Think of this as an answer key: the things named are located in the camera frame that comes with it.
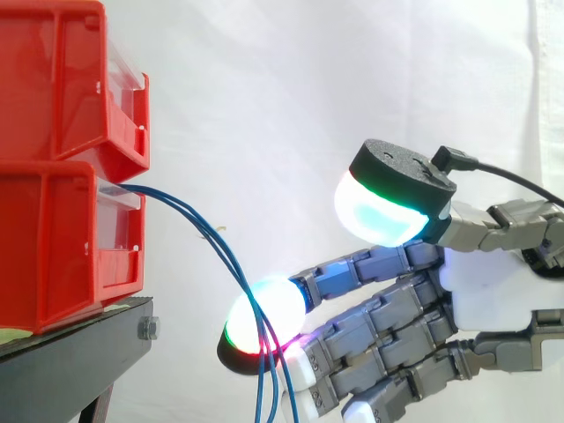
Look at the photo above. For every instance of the black metal stand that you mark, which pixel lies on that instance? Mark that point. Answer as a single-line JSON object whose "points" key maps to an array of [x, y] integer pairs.
{"points": [[66, 365]]}

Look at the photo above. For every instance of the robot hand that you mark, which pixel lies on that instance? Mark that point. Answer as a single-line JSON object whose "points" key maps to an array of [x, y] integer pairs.
{"points": [[440, 286]]}

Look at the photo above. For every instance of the red plastic bin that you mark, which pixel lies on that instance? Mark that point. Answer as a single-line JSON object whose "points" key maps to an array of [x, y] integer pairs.
{"points": [[44, 247], [48, 79]]}

